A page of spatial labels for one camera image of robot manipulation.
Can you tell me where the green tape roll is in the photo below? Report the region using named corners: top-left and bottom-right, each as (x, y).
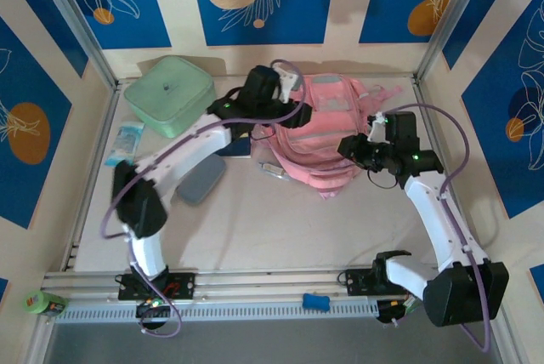
top-left (22, 289), bottom-right (54, 316)

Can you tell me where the blue bone-shaped object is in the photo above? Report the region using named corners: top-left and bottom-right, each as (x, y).
top-left (301, 293), bottom-right (332, 312)

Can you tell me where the black base connector module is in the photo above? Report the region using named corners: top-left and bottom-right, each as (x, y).
top-left (376, 295), bottom-right (422, 327)
top-left (135, 298), bottom-right (171, 331)

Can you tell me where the pink student backpack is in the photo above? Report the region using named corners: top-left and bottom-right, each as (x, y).
top-left (250, 74), bottom-right (405, 202)

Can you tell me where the mint green storage case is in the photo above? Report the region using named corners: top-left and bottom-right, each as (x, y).
top-left (122, 54), bottom-right (215, 139)

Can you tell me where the aluminium frame post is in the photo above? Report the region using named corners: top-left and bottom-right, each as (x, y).
top-left (418, 0), bottom-right (497, 84)
top-left (31, 0), bottom-right (119, 89)

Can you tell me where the grey pencil case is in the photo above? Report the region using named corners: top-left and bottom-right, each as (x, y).
top-left (176, 154), bottom-right (227, 206)

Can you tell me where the blue wall panel orange oval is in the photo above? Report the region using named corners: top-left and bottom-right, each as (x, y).
top-left (0, 17), bottom-right (73, 230)

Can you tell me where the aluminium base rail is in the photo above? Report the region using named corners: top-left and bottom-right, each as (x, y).
top-left (40, 262), bottom-right (505, 297)

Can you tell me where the blue panel large beige circle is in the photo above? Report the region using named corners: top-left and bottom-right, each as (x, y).
top-left (189, 0), bottom-right (337, 47)

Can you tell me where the slotted grey cable duct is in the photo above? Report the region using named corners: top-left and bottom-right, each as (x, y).
top-left (54, 299), bottom-right (380, 325)

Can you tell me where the blue white tissue pack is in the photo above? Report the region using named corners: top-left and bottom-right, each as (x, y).
top-left (105, 121), bottom-right (145, 168)

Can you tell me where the dark blue book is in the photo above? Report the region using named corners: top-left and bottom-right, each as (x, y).
top-left (223, 134), bottom-right (252, 160)

